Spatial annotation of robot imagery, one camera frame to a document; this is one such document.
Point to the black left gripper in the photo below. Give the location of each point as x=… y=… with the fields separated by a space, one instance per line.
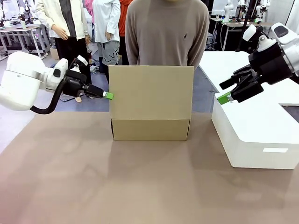
x=74 y=84

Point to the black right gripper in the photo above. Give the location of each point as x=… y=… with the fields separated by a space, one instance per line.
x=268 y=65

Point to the brown cardboard shoe box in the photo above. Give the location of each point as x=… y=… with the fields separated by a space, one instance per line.
x=151 y=93

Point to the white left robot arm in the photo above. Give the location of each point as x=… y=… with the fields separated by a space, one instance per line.
x=21 y=79

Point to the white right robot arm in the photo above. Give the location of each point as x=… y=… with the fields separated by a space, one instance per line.
x=289 y=37

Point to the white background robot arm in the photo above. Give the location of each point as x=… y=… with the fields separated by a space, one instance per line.
x=227 y=10

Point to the white plastic storage box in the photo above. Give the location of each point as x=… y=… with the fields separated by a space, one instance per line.
x=257 y=140

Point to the small cardboard box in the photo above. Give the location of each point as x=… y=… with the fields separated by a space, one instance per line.
x=54 y=53

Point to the white shirt person's hand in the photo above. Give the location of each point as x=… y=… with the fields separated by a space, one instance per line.
x=108 y=36

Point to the cream jacket person's hand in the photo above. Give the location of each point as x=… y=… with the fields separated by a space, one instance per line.
x=61 y=32

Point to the background table with robots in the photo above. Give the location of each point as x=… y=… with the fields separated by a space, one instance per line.
x=233 y=24

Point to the black slanted pole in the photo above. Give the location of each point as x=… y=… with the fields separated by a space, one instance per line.
x=246 y=23

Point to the person in white shirt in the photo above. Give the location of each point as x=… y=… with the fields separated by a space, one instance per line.
x=105 y=21

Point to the person in red top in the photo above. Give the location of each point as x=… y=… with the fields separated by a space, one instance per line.
x=122 y=21

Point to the person in pink top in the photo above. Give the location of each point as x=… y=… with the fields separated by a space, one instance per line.
x=89 y=7

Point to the person's torso beige sweater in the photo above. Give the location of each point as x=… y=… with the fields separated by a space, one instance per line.
x=163 y=35

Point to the person in cream jacket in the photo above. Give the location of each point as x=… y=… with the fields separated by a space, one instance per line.
x=49 y=16

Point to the grey background workbench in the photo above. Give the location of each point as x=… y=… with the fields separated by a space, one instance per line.
x=23 y=29

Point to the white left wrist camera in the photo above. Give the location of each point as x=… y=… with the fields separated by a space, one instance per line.
x=81 y=61

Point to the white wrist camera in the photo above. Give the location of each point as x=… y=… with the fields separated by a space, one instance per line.
x=81 y=61
x=250 y=32

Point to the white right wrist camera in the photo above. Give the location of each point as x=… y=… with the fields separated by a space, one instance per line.
x=250 y=32

